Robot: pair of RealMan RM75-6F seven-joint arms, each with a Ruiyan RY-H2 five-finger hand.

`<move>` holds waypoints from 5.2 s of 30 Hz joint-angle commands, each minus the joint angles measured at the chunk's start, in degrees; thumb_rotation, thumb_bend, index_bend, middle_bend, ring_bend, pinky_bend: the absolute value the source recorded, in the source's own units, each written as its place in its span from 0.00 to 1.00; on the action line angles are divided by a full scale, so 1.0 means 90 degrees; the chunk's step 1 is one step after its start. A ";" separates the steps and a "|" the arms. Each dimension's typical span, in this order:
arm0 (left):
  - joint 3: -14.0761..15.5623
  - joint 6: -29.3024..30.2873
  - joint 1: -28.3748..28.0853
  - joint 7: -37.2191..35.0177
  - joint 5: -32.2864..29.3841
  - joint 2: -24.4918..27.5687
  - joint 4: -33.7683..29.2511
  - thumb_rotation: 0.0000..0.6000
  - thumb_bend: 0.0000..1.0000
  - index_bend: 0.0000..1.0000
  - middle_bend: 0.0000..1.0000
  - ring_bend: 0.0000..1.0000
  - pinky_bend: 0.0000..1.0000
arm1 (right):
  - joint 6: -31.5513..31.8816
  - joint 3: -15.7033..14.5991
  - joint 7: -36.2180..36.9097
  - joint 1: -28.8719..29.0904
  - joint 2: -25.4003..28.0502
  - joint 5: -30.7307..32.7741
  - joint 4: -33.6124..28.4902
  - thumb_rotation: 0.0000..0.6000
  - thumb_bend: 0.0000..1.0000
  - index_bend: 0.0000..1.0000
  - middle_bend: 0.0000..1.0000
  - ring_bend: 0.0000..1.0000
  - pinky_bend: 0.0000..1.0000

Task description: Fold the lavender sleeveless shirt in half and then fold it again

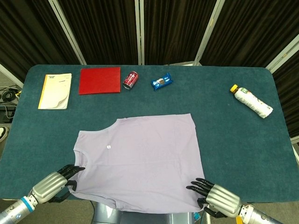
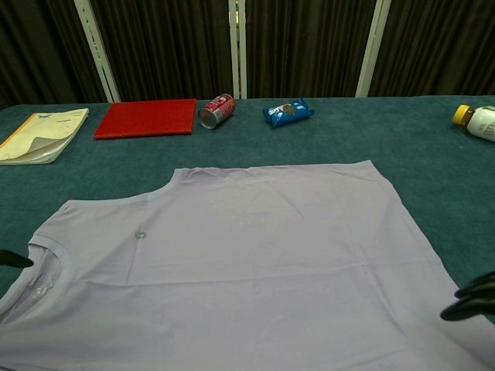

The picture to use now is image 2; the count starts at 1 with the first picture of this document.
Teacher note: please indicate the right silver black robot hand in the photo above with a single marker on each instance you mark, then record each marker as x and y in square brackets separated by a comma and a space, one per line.
[477, 301]

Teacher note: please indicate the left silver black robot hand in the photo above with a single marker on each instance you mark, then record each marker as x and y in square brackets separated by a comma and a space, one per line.
[15, 260]

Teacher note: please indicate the lavender sleeveless top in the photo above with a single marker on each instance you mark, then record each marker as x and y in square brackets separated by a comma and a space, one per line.
[251, 251]

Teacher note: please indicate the cream notebook with yellow spine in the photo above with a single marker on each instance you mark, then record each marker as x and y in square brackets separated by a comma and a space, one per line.
[46, 127]

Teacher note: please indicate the white bottle with yellow cap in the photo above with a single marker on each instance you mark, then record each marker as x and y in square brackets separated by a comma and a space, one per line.
[483, 123]

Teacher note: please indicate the red flat board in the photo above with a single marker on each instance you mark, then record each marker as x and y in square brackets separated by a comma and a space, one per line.
[147, 118]

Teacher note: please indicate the teal table cover cloth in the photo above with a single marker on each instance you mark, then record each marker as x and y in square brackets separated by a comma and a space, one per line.
[348, 135]

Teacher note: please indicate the dark curtain panel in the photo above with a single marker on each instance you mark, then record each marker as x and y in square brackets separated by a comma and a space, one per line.
[166, 46]
[309, 46]
[38, 50]
[437, 46]

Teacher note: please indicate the red soda can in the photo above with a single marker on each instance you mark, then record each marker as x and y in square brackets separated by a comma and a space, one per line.
[218, 110]

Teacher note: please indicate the blue cookie packet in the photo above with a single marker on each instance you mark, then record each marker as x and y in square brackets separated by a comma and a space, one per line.
[288, 112]

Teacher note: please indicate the white screen frame post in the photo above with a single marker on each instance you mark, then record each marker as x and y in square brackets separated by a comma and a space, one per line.
[232, 50]
[96, 54]
[373, 48]

